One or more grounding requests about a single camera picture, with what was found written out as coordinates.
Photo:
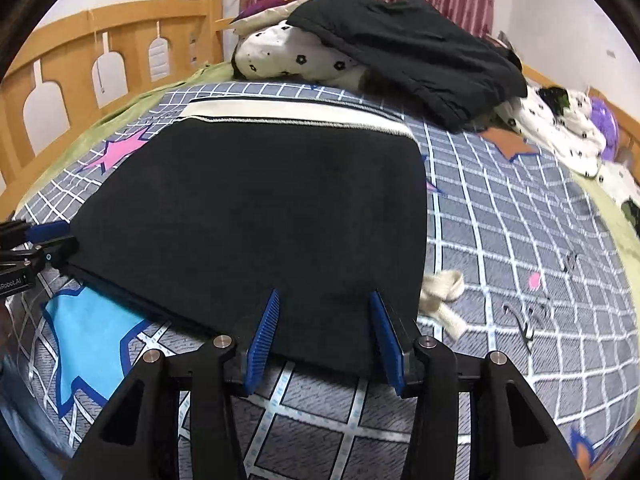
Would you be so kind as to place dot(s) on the black garment pile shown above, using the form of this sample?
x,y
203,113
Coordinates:
x,y
400,50

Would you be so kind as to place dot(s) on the black pants with white stripe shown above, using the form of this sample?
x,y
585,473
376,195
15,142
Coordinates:
x,y
275,210

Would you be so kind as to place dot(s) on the wooden bed frame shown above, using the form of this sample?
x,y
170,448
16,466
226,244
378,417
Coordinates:
x,y
125,30

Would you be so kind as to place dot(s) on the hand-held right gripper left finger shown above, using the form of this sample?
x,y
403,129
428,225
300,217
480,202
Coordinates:
x,y
262,340

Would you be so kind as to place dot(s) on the white floral quilt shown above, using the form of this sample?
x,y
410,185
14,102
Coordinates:
x,y
290,55

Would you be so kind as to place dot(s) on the purple patterned pillow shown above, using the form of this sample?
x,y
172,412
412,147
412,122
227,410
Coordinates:
x,y
265,10

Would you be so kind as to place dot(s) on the purple plush toy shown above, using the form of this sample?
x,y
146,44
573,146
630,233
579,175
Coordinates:
x,y
605,122

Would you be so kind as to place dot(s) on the grey plaid blanket with stars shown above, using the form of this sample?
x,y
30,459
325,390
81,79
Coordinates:
x,y
500,240

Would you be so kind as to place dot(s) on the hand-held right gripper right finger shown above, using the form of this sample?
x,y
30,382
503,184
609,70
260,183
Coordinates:
x,y
387,345

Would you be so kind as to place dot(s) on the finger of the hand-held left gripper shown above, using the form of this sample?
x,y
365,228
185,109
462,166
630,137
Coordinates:
x,y
47,231
57,252

